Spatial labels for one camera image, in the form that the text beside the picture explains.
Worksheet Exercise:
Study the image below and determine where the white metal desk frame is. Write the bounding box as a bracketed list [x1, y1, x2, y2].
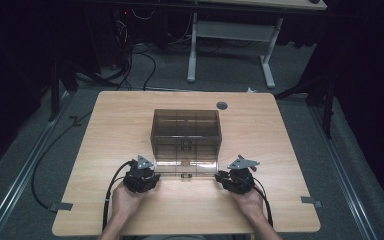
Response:
[186, 12, 285, 90]

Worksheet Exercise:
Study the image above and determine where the metal floor rail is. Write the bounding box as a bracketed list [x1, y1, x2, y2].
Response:
[0, 90, 73, 240]
[308, 99, 378, 240]

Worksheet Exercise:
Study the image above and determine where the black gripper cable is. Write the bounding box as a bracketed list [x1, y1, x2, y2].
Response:
[251, 178, 275, 228]
[101, 159, 135, 232]

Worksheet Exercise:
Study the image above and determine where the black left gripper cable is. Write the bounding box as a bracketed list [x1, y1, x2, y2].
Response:
[101, 159, 135, 232]

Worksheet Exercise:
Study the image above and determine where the black floor cable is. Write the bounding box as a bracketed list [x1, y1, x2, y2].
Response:
[30, 109, 94, 210]

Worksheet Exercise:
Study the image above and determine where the person's right hand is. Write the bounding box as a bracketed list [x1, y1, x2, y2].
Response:
[230, 187, 265, 218]

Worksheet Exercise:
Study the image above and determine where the bundle of black cables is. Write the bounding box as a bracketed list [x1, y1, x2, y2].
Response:
[74, 9, 158, 92]

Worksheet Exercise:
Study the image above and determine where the person's left hand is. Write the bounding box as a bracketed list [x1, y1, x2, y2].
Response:
[111, 181, 148, 218]

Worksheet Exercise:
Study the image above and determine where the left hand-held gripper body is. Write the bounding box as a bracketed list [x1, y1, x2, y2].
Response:
[123, 154, 159, 195]

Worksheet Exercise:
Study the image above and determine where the black metal stand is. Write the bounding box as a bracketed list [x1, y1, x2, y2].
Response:
[47, 58, 81, 122]
[274, 73, 336, 140]

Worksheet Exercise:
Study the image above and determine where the light wooden desk top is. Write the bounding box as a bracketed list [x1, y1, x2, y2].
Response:
[193, 0, 328, 11]

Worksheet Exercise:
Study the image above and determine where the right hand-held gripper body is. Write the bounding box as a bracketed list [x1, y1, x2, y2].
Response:
[220, 154, 261, 195]

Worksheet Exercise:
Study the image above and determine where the grey tape strip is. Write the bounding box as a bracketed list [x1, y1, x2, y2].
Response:
[48, 201, 74, 213]
[300, 195, 323, 209]

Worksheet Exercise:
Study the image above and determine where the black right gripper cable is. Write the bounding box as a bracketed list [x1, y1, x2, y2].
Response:
[251, 178, 275, 228]

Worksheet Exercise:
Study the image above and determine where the brown transparent acrylic drawer box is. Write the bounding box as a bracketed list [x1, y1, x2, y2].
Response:
[150, 108, 223, 168]

